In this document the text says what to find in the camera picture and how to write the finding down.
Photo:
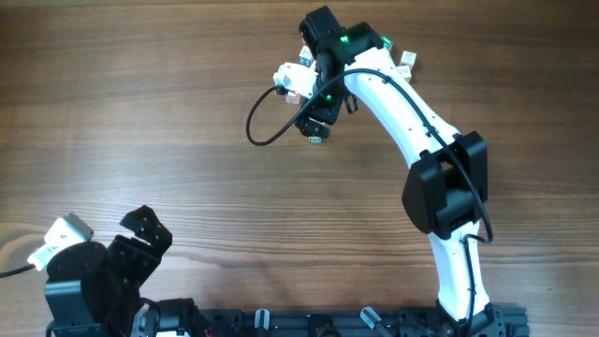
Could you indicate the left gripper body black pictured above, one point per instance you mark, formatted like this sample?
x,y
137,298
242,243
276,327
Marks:
x,y
133,264

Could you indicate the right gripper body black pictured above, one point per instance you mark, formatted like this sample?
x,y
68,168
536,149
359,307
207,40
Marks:
x,y
326,106

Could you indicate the green sided white block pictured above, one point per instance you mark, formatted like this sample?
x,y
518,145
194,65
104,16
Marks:
x,y
315,140

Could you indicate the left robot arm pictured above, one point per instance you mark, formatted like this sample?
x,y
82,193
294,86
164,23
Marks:
x,y
94,289

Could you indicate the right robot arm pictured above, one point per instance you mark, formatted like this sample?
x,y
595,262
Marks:
x,y
447,182

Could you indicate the red A block lower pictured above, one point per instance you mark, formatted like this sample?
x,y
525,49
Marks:
x,y
292,98

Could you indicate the blue sided block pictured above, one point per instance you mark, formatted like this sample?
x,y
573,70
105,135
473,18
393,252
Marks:
x,y
305,57

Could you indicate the yellow sided block right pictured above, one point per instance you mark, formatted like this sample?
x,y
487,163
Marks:
x,y
405,72

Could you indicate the green letter block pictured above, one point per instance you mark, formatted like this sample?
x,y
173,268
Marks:
x,y
387,43

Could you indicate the plain block far right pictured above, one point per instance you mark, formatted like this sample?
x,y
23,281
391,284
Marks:
x,y
408,59

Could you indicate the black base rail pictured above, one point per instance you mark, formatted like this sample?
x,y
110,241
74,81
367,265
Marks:
x,y
494,321

